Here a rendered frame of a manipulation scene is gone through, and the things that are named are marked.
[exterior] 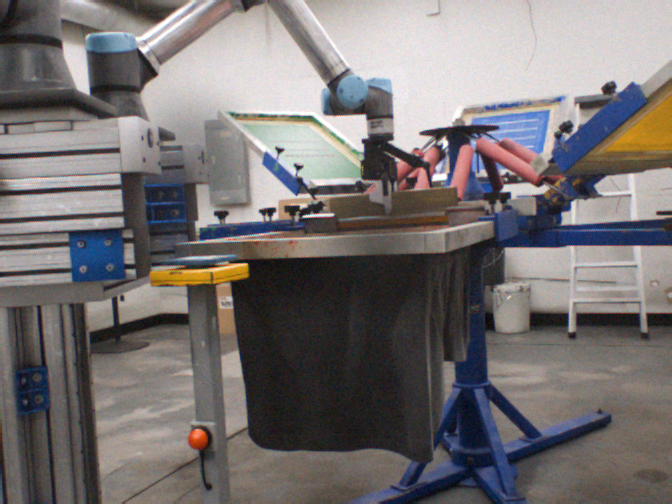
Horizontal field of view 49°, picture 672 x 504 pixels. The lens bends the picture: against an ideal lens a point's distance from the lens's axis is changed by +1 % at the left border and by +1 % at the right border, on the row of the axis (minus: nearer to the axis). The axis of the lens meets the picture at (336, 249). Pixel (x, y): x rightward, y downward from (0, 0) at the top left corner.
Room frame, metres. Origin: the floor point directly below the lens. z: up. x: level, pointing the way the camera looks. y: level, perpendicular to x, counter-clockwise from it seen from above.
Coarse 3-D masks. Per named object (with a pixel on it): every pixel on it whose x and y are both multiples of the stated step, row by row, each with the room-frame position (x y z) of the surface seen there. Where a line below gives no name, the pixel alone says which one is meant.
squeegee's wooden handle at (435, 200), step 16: (400, 192) 1.98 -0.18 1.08; (416, 192) 1.96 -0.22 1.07; (432, 192) 1.95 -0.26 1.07; (448, 192) 1.93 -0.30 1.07; (336, 208) 2.05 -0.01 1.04; (352, 208) 2.04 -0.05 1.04; (368, 208) 2.02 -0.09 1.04; (384, 208) 2.00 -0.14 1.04; (400, 208) 1.98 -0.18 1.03; (416, 208) 1.96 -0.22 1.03; (432, 208) 1.95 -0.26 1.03
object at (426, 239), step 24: (216, 240) 1.65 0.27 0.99; (240, 240) 1.75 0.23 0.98; (264, 240) 1.48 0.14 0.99; (288, 240) 1.46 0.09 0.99; (312, 240) 1.44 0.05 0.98; (336, 240) 1.42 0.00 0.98; (360, 240) 1.40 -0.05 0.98; (384, 240) 1.38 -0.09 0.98; (408, 240) 1.37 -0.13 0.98; (432, 240) 1.35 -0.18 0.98; (456, 240) 1.42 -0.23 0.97; (480, 240) 1.63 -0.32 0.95
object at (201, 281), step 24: (216, 264) 1.39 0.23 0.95; (240, 264) 1.35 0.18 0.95; (192, 288) 1.32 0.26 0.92; (192, 312) 1.32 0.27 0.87; (216, 312) 1.34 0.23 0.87; (192, 336) 1.32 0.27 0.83; (216, 336) 1.34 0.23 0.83; (192, 360) 1.33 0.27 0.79; (216, 360) 1.33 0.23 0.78; (216, 384) 1.33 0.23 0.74; (216, 408) 1.32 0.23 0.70; (216, 432) 1.31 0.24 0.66; (216, 456) 1.31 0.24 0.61; (216, 480) 1.31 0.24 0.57
